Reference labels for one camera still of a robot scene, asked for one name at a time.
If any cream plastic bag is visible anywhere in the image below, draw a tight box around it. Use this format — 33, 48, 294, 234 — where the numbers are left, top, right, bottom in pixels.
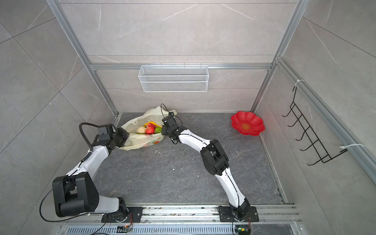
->
119, 108, 168, 151

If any red flower-shaped plate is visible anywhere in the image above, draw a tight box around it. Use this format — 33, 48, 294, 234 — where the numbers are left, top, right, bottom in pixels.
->
231, 111, 265, 136

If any green fake pear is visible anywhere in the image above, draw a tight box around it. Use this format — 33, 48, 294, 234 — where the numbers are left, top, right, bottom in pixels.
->
154, 127, 162, 134

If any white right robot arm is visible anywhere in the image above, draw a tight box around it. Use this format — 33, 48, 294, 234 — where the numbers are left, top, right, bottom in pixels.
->
162, 112, 251, 221

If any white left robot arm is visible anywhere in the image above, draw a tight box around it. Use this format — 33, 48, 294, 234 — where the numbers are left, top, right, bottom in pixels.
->
52, 123, 129, 219

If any red fake strawberry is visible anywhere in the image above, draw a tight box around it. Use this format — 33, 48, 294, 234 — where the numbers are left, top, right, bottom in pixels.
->
146, 127, 155, 135

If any beige fake fruit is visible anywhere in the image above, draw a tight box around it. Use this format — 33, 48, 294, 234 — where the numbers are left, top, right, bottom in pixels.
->
136, 126, 146, 134

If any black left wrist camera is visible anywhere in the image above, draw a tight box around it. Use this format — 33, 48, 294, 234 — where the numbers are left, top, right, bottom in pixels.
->
98, 124, 116, 142

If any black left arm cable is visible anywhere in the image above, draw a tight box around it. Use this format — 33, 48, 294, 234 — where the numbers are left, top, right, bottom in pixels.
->
39, 122, 102, 223

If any white wire mesh basket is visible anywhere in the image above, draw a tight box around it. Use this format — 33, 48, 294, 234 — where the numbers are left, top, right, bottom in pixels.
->
138, 65, 210, 93

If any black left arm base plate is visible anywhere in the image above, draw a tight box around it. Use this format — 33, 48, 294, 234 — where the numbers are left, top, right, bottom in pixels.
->
101, 207, 144, 223

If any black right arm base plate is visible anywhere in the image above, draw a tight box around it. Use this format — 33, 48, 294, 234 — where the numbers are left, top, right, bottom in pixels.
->
217, 206, 259, 222

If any aluminium frame rail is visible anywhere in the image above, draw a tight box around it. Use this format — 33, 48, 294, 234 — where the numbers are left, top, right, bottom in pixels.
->
46, 0, 119, 117

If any black wire hook rack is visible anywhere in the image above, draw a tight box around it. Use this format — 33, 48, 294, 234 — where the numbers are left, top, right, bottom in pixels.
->
282, 87, 348, 166

